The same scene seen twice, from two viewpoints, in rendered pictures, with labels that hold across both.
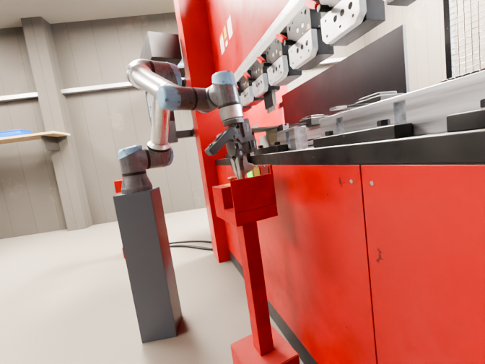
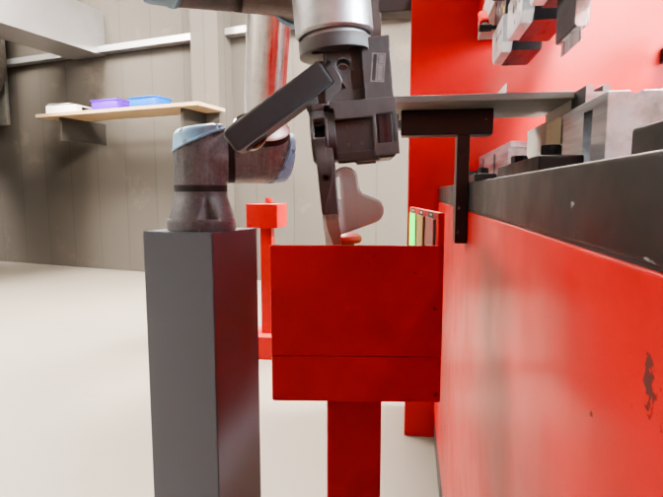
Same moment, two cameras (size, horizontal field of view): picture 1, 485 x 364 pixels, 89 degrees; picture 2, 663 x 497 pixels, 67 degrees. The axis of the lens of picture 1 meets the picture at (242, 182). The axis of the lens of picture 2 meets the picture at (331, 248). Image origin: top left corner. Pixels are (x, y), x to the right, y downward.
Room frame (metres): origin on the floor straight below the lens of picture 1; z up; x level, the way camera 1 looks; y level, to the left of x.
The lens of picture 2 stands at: (0.38, -0.21, 0.86)
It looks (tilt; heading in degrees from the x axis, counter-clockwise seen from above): 6 degrees down; 26
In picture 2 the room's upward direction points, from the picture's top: straight up
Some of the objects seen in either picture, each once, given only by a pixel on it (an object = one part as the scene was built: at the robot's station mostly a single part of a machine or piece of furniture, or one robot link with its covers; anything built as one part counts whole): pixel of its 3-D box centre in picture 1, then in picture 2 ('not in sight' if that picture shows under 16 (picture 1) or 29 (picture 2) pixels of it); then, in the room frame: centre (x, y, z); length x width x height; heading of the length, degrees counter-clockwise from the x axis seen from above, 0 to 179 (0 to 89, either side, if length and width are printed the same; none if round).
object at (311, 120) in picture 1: (301, 122); not in sight; (1.31, -0.35, 1.01); 0.26 x 0.12 x 0.05; 107
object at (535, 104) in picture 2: (246, 131); (471, 107); (1.23, -0.05, 1.00); 0.26 x 0.18 x 0.01; 107
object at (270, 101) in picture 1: (270, 102); (572, 17); (1.27, -0.19, 1.13); 0.10 x 0.02 x 0.10; 17
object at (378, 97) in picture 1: (362, 103); not in sight; (0.91, -0.47, 1.01); 0.26 x 0.12 x 0.05; 107
